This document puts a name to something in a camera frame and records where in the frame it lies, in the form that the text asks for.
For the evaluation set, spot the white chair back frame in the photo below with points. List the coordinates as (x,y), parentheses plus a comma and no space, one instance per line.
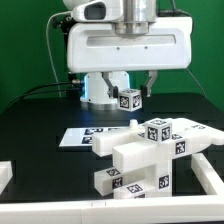
(131,149)

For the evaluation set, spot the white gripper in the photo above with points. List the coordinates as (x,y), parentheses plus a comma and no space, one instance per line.
(97,48)

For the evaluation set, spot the white tagged cube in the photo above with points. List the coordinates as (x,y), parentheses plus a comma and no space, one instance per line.
(158,130)
(129,100)

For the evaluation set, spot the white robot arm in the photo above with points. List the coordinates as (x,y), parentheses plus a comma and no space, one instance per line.
(133,17)

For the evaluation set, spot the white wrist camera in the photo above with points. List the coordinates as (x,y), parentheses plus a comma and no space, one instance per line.
(95,10)

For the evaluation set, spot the white tag sheet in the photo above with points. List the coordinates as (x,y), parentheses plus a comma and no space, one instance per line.
(74,137)

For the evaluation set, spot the black camera stand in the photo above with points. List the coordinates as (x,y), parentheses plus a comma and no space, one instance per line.
(65,24)

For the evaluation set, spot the white obstacle fence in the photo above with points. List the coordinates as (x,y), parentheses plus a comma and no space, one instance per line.
(208,207)

